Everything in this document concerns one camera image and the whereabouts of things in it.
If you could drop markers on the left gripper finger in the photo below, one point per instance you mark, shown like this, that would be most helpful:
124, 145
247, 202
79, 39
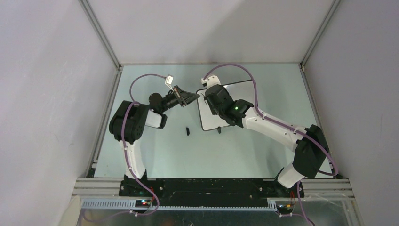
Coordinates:
183, 93
188, 98

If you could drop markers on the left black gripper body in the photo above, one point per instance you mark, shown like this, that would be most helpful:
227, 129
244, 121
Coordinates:
172, 100

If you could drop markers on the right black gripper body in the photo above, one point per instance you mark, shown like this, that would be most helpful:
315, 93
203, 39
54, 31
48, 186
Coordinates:
215, 110

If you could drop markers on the black framed whiteboard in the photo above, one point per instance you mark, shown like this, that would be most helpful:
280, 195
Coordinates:
238, 90

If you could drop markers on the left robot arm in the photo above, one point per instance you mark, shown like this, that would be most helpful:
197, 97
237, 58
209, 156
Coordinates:
128, 123

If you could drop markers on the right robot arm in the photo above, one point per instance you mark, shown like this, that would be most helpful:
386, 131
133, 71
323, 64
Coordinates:
309, 145

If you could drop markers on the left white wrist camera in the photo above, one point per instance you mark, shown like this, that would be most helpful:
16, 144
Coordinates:
169, 81

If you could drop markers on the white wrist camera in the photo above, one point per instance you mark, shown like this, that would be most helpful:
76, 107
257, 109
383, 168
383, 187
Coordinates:
210, 81
169, 81

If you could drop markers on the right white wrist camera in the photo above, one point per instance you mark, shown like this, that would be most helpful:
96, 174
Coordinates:
210, 81

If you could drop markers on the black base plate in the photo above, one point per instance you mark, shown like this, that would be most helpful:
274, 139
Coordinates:
205, 192

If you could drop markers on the aluminium frame rail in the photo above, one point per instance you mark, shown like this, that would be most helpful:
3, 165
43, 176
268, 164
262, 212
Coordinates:
104, 194

